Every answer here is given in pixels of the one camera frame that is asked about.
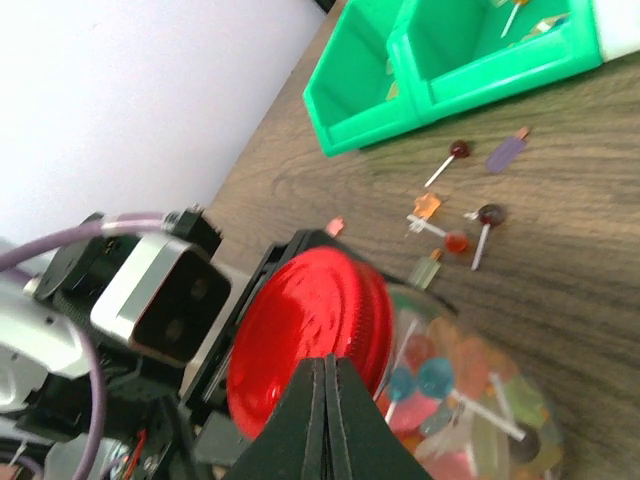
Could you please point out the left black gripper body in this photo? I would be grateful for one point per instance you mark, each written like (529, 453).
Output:
(176, 418)

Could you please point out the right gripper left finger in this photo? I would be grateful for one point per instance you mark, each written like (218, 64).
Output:
(291, 445)

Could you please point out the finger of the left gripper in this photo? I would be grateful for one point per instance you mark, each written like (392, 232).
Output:
(206, 376)

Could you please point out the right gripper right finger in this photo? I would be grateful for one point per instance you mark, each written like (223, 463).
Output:
(360, 445)

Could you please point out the clear plastic cup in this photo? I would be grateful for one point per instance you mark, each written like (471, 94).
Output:
(461, 406)

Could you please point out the red round lid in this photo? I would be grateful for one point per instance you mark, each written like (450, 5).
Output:
(320, 302)

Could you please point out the green candy bin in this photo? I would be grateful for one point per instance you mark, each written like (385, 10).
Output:
(453, 56)
(354, 97)

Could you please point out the white candy bin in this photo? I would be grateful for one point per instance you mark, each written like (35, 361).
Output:
(618, 27)

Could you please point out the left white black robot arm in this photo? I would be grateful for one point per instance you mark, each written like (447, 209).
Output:
(53, 386)

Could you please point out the green candy near cup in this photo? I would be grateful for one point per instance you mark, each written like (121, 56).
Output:
(426, 270)

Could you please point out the red lollipop near bins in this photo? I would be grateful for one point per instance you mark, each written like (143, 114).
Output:
(454, 242)

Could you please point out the orange star candy near bins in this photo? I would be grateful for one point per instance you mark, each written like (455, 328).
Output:
(426, 206)

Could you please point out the dark maroon lollipop centre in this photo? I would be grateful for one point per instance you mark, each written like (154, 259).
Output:
(490, 215)

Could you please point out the dark lollipop near bins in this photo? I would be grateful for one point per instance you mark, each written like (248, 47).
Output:
(458, 149)

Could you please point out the purple popsicle candy near bins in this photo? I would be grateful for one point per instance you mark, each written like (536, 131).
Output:
(507, 151)

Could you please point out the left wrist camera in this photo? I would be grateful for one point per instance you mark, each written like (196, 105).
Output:
(163, 300)

